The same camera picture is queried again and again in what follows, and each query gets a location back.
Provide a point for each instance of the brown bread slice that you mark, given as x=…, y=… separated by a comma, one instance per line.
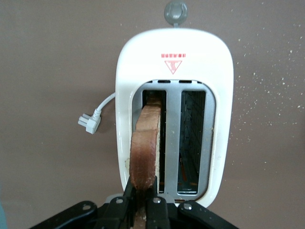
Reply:
x=144, y=148

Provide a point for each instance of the white two-slot toaster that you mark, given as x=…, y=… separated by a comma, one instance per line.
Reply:
x=174, y=62

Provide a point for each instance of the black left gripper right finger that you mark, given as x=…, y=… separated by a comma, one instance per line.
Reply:
x=162, y=214

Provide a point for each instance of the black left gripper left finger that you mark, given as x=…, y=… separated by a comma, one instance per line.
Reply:
x=112, y=214

